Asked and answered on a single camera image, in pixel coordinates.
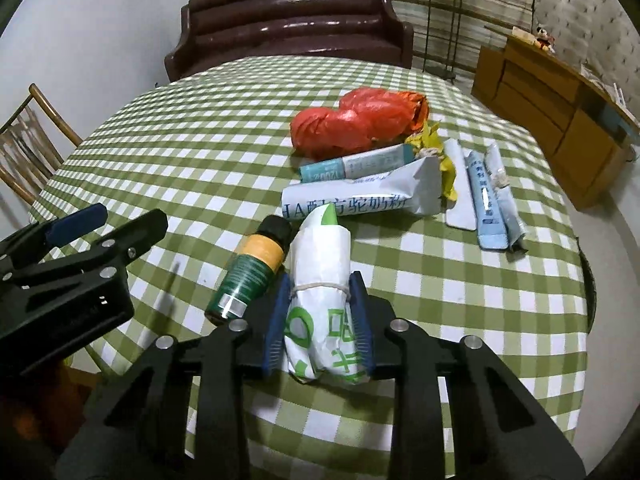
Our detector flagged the white green paper bag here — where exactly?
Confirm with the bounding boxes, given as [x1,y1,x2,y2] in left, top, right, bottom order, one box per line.
[284,204,368,384]

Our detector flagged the green yellow bottle black cap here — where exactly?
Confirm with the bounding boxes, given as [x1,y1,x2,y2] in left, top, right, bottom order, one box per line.
[205,214,293,325]

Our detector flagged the black trash bin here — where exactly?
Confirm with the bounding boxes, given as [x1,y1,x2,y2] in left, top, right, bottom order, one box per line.
[578,243,597,334]

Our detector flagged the wooden chair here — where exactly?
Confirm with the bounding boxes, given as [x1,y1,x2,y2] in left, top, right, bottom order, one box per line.
[1,82,82,206]

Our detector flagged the white milk powder pouch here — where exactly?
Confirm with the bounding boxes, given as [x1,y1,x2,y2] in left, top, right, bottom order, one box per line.
[281,156,442,220]

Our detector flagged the white flat sachet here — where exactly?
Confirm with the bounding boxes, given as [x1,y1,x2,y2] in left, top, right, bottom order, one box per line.
[444,139,477,231]

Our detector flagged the green white checkered tablecloth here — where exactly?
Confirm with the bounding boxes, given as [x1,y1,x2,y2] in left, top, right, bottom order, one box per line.
[29,56,588,479]

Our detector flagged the teal white tube box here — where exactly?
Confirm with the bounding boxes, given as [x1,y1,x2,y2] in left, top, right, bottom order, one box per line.
[299,144,414,183]

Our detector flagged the light blue tube box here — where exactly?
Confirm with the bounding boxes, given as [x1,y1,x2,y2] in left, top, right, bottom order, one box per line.
[465,151,508,250]

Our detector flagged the yellow crumpled wrapper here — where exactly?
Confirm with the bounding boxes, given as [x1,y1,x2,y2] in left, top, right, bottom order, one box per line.
[403,119,459,203]

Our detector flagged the red plastic bag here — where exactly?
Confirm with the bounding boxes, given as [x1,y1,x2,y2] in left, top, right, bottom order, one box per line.
[290,88,428,162]

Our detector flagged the wooden sideboard cabinet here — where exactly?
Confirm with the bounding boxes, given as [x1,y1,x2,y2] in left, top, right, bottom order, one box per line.
[472,38,639,210]

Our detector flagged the dark brown leather sofa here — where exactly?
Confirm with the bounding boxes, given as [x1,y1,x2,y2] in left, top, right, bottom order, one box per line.
[165,0,413,81]

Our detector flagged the striped curtain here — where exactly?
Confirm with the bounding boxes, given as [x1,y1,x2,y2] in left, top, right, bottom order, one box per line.
[392,0,535,81]

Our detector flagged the small toy figurine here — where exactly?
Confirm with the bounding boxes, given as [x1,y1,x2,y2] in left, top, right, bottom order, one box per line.
[535,25,555,54]

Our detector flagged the black metal plant stand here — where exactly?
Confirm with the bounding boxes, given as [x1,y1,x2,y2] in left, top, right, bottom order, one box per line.
[422,0,463,84]

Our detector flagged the patterned beige wall cloth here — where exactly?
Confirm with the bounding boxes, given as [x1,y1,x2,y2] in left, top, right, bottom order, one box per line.
[535,0,639,115]

